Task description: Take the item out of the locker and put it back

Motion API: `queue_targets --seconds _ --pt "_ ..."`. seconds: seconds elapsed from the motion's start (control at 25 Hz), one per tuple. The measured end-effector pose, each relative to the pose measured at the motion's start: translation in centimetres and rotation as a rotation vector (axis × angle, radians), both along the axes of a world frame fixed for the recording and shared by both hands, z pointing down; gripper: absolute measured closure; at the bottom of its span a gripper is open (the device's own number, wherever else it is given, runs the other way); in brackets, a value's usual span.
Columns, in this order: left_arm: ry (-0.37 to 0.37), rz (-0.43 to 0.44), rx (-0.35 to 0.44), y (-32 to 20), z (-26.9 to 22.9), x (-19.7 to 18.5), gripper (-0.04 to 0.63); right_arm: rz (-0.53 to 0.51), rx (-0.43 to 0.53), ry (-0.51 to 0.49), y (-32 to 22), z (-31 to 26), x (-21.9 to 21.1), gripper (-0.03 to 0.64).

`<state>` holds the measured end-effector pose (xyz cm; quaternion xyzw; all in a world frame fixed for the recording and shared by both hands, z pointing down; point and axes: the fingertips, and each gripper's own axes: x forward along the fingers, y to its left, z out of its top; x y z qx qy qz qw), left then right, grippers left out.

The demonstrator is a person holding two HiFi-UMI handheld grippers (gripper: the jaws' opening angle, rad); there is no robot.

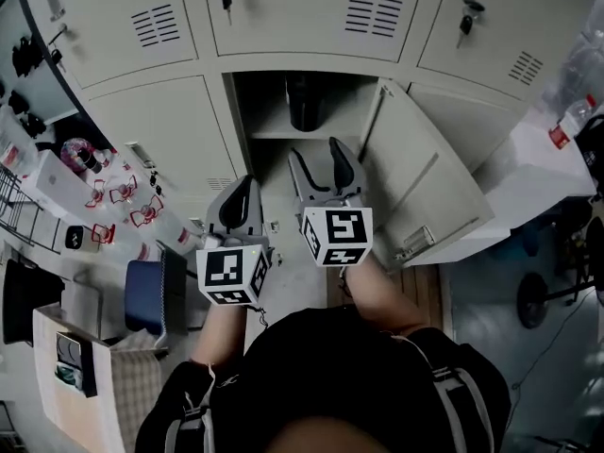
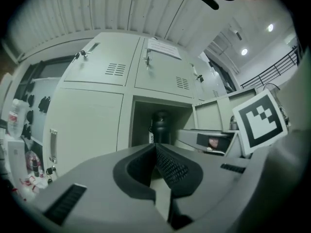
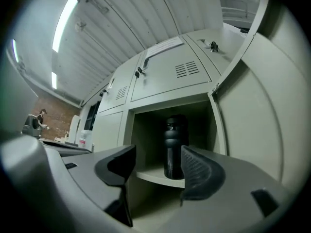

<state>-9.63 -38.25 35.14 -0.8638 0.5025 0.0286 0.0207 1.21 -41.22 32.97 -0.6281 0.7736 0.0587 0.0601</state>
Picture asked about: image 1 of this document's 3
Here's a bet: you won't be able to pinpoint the pink round ornament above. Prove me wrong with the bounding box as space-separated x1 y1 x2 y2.
59 138 95 173

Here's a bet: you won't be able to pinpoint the white table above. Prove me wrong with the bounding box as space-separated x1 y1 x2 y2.
414 119 598 266

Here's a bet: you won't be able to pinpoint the black cylindrical item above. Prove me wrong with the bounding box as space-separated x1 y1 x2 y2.
284 74 327 132

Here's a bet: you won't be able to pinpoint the beige metal locker door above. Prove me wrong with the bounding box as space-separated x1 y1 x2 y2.
359 78 495 272

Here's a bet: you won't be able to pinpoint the beige metal locker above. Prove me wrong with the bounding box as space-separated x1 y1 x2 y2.
18 0 596 273

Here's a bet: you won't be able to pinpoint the brown cardboard box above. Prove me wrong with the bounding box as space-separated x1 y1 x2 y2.
31 303 126 453

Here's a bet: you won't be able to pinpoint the black wire rack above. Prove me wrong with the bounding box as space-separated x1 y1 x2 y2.
0 165 46 247

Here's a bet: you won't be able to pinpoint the black backpack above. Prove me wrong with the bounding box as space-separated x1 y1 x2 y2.
573 114 604 200

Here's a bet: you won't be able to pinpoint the grey backpack strap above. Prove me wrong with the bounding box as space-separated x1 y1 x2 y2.
163 384 216 453
414 337 495 453

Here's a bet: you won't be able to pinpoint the person's black shirt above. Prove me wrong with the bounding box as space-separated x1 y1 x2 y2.
135 306 513 453

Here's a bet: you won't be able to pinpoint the pack of clear water bottles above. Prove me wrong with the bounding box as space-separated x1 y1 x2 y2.
84 175 209 264

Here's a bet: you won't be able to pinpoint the silver recessed locker handle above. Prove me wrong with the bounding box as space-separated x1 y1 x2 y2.
124 140 157 169
394 224 437 260

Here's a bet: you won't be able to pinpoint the black chair base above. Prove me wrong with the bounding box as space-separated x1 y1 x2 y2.
514 214 604 330

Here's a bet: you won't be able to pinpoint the checked fabric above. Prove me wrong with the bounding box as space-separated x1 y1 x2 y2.
109 344 165 453

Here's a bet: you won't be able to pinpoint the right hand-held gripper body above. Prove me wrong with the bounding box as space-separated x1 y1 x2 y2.
294 193 375 269

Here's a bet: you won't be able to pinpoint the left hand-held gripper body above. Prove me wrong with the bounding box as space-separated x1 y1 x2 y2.
195 224 276 308

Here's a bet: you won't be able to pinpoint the black clips on glass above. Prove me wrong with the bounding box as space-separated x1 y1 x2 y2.
7 35 49 140

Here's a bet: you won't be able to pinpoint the black bag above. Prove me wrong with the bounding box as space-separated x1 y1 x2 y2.
1 258 66 347

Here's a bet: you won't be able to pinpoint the blue chair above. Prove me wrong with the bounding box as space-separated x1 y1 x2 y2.
124 259 169 338

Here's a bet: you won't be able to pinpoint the white flat box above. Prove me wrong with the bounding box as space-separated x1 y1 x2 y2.
21 149 98 219

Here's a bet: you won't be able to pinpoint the person's left forearm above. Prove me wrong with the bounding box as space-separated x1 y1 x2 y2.
190 299 266 368

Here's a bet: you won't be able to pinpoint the clear red-label water bottle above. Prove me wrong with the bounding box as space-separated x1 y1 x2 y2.
547 93 598 151

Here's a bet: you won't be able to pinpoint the small white and black device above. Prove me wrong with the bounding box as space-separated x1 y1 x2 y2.
63 225 101 255

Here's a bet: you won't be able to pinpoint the person's right forearm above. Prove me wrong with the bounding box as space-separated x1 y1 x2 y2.
339 256 431 340

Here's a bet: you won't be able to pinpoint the clear plastic bag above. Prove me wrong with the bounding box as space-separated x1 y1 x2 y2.
540 14 604 117

